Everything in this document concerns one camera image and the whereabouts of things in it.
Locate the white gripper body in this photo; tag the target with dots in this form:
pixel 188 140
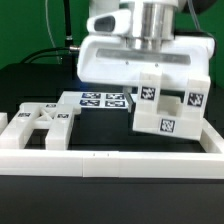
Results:
pixel 140 36

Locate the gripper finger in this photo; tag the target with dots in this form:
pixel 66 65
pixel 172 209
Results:
pixel 127 91

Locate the white chair seat part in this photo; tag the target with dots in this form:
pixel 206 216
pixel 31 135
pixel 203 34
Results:
pixel 168 120

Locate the white chair back frame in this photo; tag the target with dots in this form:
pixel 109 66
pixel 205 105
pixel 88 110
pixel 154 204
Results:
pixel 57 119

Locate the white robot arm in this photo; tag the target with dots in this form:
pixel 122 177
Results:
pixel 136 46

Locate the white sheet with markers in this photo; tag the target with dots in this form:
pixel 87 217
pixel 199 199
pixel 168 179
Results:
pixel 101 100

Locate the white block left edge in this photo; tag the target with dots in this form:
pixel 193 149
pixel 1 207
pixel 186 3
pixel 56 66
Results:
pixel 3 121

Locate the white U-shaped obstacle fence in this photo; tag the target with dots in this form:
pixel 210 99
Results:
pixel 206 165

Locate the black hose upright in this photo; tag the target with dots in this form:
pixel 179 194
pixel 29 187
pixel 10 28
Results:
pixel 68 29

